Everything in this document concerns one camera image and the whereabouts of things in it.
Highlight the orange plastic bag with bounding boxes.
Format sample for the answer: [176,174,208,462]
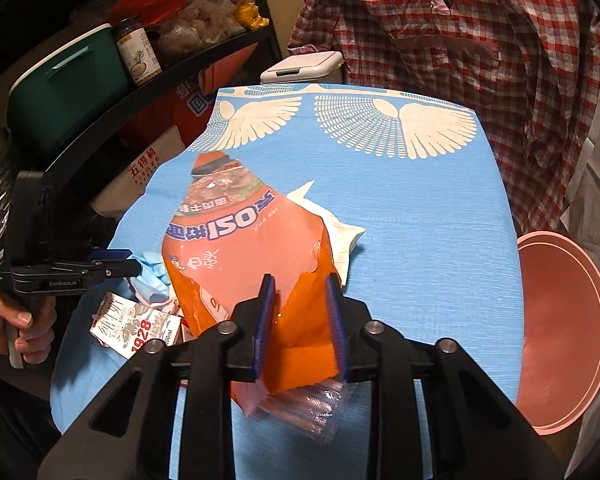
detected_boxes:
[107,0,201,27]

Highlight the clear plastic cup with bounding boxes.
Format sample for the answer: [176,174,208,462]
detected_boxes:
[257,377,354,444]

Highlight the white rice sack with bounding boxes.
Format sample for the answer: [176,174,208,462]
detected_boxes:
[90,125,192,222]

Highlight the white milk carton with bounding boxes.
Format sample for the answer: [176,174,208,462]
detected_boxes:
[89,294,184,361]

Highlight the red plaid shirt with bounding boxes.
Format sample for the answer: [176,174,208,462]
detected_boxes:
[286,0,600,242]

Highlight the blue rubber glove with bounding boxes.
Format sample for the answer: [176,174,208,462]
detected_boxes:
[125,252,172,307]

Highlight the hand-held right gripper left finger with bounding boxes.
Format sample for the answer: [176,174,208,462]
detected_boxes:
[37,274,277,480]

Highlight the orange printed sack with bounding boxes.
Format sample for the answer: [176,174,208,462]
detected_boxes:
[117,42,259,157]

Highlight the spice jar with dark lid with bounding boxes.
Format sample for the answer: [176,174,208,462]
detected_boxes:
[112,16,164,87]

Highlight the blue wing print tablecloth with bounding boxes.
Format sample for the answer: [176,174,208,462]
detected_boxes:
[50,85,527,480]

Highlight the orange snack bag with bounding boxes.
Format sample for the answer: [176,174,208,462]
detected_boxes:
[161,150,343,417]

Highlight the clear bags of food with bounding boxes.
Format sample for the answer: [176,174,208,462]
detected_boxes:
[155,0,249,62]

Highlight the yellow crinkled packet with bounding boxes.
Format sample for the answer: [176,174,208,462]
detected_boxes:
[235,1,271,31]

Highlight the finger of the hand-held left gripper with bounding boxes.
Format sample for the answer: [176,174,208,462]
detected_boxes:
[104,259,142,280]
[86,248,134,264]

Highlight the grey fabric cover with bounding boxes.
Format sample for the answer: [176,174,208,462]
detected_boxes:
[564,135,600,466]

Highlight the black storage shelf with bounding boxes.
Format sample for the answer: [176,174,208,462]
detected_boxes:
[0,0,284,211]

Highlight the white lidded trash bin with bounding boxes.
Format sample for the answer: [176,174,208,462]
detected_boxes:
[260,51,345,86]

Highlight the white paper napkin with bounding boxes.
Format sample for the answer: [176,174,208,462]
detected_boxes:
[285,180,367,287]

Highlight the person's left hand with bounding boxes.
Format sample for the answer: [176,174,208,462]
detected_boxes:
[0,284,59,357]

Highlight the green box with white lid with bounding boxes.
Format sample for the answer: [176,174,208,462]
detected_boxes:
[7,23,131,159]

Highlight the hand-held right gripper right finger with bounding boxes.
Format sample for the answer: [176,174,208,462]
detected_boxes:
[325,275,566,480]

